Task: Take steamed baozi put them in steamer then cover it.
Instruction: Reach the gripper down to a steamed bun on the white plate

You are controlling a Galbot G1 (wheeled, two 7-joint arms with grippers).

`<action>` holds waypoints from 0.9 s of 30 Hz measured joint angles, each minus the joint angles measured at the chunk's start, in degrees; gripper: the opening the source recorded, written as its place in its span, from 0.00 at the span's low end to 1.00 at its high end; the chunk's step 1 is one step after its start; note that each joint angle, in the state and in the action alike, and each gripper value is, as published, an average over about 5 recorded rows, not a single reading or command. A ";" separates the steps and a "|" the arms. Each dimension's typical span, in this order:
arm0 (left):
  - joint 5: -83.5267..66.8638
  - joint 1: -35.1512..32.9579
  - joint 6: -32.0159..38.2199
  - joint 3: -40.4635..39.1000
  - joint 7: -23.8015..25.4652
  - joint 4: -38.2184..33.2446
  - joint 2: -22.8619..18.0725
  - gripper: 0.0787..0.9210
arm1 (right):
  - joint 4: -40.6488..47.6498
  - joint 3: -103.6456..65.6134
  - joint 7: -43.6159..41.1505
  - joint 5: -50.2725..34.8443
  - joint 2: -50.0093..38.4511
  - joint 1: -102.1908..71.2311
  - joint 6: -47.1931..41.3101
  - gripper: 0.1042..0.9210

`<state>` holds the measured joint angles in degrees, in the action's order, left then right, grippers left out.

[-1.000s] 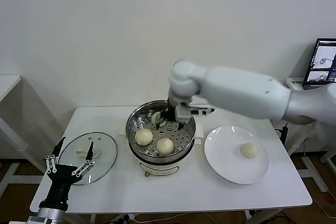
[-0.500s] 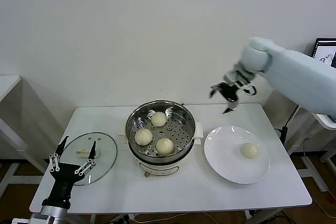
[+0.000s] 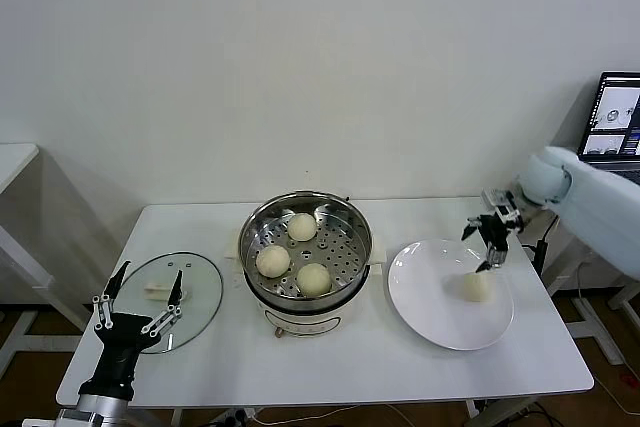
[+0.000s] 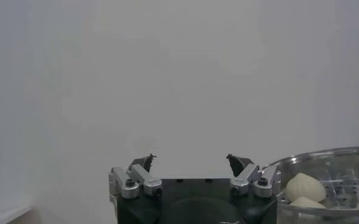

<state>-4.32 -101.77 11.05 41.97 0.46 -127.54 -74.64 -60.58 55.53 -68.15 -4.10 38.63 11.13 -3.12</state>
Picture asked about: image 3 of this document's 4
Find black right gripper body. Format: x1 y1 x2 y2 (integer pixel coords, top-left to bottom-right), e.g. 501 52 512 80
477 213 512 252

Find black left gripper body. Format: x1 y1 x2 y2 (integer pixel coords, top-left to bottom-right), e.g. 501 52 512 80
76 311 155 404

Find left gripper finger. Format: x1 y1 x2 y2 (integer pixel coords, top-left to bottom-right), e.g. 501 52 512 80
90 260 132 332
139 269 185 338

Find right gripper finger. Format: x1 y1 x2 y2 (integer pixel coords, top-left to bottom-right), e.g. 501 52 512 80
475 244 510 274
461 215 483 242

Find round glass pot lid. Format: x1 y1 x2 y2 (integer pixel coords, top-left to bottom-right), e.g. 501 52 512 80
110 250 225 355

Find white steamed baozi bun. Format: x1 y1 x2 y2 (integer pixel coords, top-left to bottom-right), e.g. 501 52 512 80
462 271 495 303
255 245 292 279
296 262 333 297
286 212 318 242

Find stainless steel steamer basket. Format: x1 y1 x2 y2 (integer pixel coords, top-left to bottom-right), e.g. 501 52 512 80
223 190 390 301

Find white side table with laptop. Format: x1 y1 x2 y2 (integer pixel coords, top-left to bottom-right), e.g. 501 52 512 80
542 211 640 367

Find round white plate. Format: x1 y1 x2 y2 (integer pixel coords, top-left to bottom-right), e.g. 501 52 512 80
388 240 516 352

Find white power strip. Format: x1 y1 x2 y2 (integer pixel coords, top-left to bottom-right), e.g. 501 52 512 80
212 407 257 426

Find empty white side table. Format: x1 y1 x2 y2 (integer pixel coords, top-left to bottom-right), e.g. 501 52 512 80
0 141 96 373

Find grey open laptop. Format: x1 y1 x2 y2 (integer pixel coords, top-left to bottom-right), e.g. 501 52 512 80
575 71 640 179

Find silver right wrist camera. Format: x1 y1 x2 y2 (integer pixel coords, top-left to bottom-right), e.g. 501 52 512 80
480 187 524 224

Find black cable with plug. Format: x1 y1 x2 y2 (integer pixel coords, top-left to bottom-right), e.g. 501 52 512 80
522 219 557 274

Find black floor cables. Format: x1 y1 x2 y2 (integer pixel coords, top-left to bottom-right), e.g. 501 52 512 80
477 399 556 421

